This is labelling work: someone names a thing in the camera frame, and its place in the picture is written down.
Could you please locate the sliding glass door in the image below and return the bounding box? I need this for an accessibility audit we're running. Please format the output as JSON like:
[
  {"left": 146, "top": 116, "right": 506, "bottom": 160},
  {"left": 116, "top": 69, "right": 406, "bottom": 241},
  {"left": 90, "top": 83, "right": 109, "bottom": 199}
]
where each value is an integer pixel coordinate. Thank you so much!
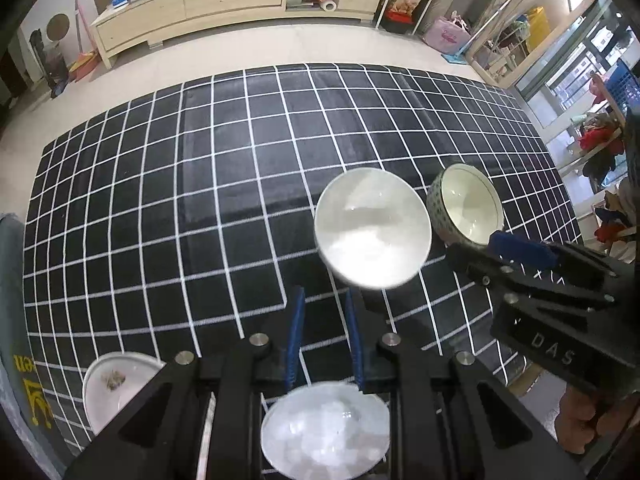
[{"left": 515, "top": 0, "right": 640, "bottom": 171}]

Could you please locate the person's right hand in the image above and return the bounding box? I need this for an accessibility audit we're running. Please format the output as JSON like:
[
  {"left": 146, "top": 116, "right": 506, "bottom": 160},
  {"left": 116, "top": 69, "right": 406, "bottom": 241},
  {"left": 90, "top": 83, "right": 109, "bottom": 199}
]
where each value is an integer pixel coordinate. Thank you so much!
[{"left": 554, "top": 387, "right": 640, "bottom": 457}]

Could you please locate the red hanging cloth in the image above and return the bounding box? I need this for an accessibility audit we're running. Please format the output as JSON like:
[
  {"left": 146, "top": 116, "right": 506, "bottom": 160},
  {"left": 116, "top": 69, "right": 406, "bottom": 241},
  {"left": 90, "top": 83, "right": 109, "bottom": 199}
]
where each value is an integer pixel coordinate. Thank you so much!
[{"left": 576, "top": 126, "right": 627, "bottom": 177}]

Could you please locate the light blue bowl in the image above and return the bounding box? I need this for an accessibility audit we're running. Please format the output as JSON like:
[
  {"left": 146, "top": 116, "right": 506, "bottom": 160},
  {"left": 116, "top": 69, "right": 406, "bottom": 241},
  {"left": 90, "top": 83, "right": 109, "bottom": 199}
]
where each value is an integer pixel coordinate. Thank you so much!
[{"left": 260, "top": 381, "right": 391, "bottom": 479}]

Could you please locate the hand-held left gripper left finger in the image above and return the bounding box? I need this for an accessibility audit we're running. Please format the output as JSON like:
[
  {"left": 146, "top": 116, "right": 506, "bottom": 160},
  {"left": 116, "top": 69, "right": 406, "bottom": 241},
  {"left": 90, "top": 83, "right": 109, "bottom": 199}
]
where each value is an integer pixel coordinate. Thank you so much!
[{"left": 62, "top": 285, "right": 307, "bottom": 480}]

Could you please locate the plain white bowl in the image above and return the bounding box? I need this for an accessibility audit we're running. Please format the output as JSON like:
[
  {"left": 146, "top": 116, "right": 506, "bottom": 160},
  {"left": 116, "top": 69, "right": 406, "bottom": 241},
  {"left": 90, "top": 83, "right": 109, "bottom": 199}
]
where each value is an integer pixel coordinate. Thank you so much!
[{"left": 313, "top": 168, "right": 432, "bottom": 291}]

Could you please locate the broom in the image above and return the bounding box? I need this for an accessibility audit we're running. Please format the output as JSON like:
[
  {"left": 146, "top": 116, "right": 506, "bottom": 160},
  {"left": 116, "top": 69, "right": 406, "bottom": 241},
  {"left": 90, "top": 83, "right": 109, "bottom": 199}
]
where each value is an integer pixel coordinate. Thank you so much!
[{"left": 72, "top": 0, "right": 88, "bottom": 56}]

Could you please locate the green patterned bowl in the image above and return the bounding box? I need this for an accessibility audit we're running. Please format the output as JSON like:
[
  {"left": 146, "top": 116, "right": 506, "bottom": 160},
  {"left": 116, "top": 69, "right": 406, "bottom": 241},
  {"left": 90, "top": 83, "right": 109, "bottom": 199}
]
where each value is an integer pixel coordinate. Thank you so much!
[{"left": 426, "top": 162, "right": 505, "bottom": 247}]

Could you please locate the blue plastic basket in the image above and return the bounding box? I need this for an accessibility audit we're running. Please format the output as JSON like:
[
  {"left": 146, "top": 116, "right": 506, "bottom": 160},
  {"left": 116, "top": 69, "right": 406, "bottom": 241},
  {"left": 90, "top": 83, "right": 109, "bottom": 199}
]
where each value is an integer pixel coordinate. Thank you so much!
[{"left": 606, "top": 56, "right": 640, "bottom": 112}]

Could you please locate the light wooden cabinet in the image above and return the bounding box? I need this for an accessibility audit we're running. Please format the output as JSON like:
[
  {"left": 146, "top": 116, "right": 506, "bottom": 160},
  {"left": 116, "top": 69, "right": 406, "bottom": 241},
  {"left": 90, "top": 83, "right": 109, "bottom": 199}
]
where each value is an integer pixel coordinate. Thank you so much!
[{"left": 90, "top": 0, "right": 389, "bottom": 70}]

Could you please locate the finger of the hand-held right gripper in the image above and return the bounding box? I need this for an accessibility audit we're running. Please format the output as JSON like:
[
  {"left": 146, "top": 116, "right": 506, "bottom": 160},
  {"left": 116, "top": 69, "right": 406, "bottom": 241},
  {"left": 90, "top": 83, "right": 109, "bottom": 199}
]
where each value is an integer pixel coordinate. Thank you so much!
[
  {"left": 445, "top": 242, "right": 615, "bottom": 312},
  {"left": 487, "top": 230, "right": 629, "bottom": 292}
]

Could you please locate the black floor stand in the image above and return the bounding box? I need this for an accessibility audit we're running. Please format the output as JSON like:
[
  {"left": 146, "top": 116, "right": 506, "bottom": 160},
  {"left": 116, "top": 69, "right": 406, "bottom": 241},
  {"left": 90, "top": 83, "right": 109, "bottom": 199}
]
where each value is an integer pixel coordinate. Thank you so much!
[{"left": 29, "top": 29, "right": 69, "bottom": 99}]

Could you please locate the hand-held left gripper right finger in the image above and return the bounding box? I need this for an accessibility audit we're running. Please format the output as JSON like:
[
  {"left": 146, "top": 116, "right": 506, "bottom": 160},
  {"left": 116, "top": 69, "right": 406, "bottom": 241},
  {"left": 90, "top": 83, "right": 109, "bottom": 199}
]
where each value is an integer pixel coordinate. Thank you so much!
[{"left": 344, "top": 287, "right": 587, "bottom": 480}]

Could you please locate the orange dustpan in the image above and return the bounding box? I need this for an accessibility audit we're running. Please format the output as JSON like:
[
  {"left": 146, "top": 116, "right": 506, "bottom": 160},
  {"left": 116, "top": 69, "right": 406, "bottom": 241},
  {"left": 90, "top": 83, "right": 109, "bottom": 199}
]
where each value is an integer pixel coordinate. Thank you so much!
[{"left": 67, "top": 52, "right": 101, "bottom": 81}]

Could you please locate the black checked tablecloth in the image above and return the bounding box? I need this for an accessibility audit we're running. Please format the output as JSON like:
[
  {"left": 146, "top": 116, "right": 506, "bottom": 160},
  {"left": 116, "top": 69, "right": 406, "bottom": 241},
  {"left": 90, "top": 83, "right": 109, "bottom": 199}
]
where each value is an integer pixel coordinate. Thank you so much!
[{"left": 22, "top": 62, "right": 584, "bottom": 477}]

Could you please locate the standing mirror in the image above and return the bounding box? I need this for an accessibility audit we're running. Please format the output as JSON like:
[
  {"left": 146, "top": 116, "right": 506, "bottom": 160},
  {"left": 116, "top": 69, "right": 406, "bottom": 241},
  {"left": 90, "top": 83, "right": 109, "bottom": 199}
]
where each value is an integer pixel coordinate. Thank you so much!
[{"left": 466, "top": 0, "right": 599, "bottom": 87}]

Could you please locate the pink bag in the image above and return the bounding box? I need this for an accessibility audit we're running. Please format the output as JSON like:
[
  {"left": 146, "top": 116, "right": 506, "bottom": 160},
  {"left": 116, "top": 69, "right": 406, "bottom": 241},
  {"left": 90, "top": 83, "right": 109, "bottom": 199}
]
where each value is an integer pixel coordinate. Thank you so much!
[{"left": 423, "top": 12, "right": 474, "bottom": 56}]

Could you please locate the wooden drying rack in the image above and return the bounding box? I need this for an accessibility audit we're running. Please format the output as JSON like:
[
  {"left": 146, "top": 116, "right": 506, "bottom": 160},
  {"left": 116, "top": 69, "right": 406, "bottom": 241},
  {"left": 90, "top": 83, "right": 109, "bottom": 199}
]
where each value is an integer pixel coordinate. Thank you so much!
[{"left": 565, "top": 72, "right": 640, "bottom": 181}]

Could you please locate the round woven wall decoration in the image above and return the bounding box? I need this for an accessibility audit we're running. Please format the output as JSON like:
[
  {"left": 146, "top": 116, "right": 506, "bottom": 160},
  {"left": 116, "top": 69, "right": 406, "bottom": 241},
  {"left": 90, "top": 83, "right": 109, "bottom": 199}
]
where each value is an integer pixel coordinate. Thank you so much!
[{"left": 45, "top": 13, "right": 71, "bottom": 39}]

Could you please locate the small white floral plate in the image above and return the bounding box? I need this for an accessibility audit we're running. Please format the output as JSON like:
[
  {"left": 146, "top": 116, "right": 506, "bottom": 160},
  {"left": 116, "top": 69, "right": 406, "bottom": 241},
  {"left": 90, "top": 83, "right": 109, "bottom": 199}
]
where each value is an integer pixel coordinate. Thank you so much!
[{"left": 82, "top": 351, "right": 217, "bottom": 479}]

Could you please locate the chair with blue lace cover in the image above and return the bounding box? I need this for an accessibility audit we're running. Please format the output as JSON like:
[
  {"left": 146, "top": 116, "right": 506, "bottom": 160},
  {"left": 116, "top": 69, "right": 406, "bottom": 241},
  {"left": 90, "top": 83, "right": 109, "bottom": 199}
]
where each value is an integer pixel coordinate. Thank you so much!
[{"left": 0, "top": 212, "right": 68, "bottom": 480}]

